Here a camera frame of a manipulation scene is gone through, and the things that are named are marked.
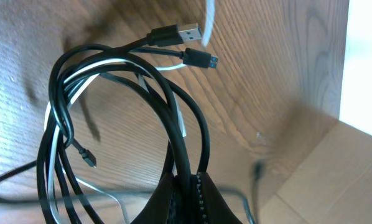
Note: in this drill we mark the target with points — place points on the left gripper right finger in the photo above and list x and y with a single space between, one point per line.
208 206

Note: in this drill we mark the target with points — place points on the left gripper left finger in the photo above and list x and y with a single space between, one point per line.
157 208

